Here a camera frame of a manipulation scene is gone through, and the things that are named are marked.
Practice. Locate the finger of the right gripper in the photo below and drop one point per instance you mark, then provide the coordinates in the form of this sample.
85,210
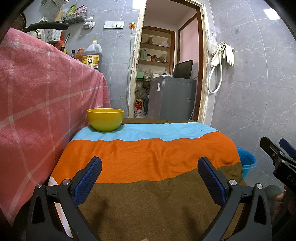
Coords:
273,151
286,146

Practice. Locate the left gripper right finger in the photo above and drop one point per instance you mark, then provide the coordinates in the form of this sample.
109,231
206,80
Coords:
254,222

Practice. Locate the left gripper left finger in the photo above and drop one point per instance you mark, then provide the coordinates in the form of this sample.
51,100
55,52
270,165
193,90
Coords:
43,220

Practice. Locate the person's hand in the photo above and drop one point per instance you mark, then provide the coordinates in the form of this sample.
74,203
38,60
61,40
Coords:
278,201

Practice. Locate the blue plastic basin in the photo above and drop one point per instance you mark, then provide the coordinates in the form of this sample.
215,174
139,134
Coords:
248,161

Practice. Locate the striped blue orange brown cloth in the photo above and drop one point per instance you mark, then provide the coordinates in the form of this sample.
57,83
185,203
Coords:
149,186

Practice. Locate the grey refrigerator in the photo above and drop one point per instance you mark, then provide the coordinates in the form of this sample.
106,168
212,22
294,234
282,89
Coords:
171,99

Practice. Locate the yellow plastic bowl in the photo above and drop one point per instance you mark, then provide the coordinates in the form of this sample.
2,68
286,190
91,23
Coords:
105,119

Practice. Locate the black monitor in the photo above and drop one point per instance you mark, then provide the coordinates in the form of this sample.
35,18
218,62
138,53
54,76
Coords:
183,69

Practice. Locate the pink plaid cloth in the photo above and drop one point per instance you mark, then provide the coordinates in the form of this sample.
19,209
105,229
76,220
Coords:
44,98

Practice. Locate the red white sack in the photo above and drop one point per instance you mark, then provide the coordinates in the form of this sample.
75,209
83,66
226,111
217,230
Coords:
138,108

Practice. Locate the green box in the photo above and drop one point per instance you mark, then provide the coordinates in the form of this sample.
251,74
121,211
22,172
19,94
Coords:
140,75

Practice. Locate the wooden shelf unit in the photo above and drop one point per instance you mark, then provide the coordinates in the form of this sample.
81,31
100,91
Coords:
157,50

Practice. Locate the large oil jug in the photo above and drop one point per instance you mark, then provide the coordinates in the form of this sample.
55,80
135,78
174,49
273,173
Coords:
92,55

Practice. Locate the dark sauce bottles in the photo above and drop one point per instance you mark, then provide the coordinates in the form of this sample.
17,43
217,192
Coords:
73,46

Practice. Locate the white wall switches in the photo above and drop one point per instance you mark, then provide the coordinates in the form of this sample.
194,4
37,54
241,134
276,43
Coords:
113,25

